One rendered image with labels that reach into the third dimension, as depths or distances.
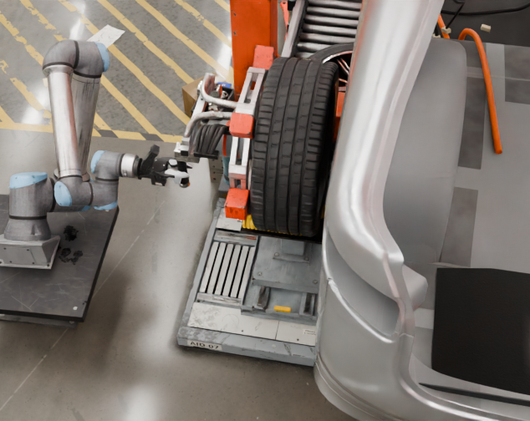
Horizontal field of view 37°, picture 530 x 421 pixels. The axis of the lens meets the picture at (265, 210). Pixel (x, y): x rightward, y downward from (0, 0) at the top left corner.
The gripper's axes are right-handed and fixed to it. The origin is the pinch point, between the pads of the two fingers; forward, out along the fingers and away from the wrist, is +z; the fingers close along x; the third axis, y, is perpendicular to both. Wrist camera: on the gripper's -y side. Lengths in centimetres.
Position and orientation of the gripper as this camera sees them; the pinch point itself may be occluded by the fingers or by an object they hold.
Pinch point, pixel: (187, 169)
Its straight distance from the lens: 294.3
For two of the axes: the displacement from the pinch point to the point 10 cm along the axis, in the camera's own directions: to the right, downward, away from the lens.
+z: 9.8, 1.3, -1.3
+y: 0.1, 6.4, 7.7
